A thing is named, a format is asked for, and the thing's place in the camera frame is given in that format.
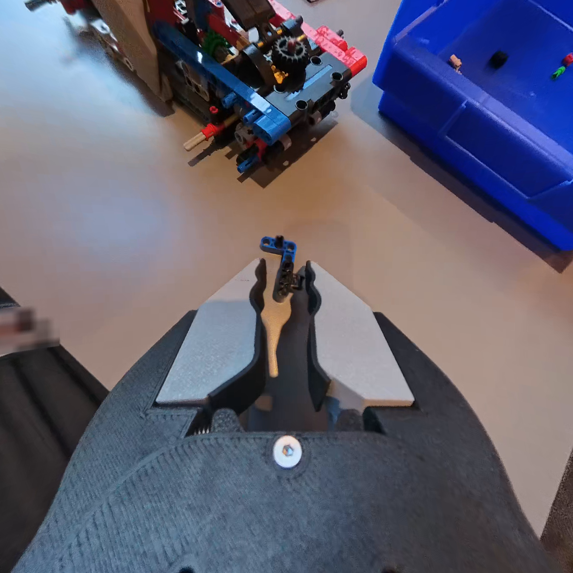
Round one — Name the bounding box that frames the small black toy connector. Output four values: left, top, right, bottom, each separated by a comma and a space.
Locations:
272, 260, 306, 302

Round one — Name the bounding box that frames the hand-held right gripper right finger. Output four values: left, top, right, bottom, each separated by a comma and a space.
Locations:
306, 261, 415, 412

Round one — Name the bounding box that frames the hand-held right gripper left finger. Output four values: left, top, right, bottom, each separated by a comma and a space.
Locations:
155, 258, 268, 415

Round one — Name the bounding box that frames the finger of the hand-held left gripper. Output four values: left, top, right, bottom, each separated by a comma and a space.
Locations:
91, 0, 174, 102

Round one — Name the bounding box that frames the blue plastic bin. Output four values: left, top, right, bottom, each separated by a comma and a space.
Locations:
372, 0, 573, 252

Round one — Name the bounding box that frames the partly built toy car chassis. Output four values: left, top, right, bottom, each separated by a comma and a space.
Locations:
24, 0, 369, 176

